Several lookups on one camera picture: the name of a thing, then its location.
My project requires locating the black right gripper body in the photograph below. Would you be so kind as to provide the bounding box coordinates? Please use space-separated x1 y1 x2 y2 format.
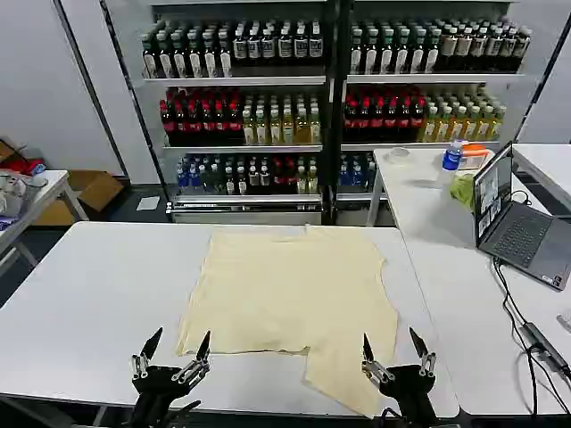
378 364 437 428

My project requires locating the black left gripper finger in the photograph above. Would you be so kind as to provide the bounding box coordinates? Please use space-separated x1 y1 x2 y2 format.
170 329 212 385
130 326 164 381

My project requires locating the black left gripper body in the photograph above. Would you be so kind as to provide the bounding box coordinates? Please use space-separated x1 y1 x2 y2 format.
131 364 210 428

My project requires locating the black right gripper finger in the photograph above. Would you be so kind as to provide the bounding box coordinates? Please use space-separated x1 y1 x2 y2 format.
361 333 396 385
409 326 438 378

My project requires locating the cream yellow shirt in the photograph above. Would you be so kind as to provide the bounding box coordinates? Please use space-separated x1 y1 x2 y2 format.
174 225 400 421

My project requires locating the black adapter hub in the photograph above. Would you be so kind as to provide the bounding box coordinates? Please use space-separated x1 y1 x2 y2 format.
522 321 571 376

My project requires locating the grey open laptop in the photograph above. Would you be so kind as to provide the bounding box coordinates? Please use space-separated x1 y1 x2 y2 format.
472 141 571 293

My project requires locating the green crumpled cloth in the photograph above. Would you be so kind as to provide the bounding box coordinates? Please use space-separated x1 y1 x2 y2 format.
449 173 476 211

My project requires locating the open cardboard box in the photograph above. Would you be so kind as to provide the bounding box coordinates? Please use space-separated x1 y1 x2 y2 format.
32 169 126 226

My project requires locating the small white side table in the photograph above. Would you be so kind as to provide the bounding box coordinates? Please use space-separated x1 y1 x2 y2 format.
0 169 91 278

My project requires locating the clear bottle with blue label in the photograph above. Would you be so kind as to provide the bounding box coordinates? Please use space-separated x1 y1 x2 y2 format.
440 138 466 188

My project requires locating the orange and white box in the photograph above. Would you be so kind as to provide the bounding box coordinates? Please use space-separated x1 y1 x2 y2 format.
459 143 492 171

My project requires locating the pile of grey clothes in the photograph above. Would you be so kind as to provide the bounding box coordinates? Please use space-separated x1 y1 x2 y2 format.
0 170 48 216

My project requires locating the red fabric item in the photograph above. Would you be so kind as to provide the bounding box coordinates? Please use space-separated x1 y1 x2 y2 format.
12 157 46 177

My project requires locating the white shelf with drink bottles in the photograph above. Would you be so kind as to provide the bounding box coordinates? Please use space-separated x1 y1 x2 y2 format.
100 0 336 226
334 0 536 226

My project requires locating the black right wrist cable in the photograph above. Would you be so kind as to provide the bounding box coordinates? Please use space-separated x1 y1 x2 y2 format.
378 407 403 428

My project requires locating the black laptop cable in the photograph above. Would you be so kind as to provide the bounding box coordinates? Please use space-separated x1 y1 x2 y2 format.
492 257 561 416

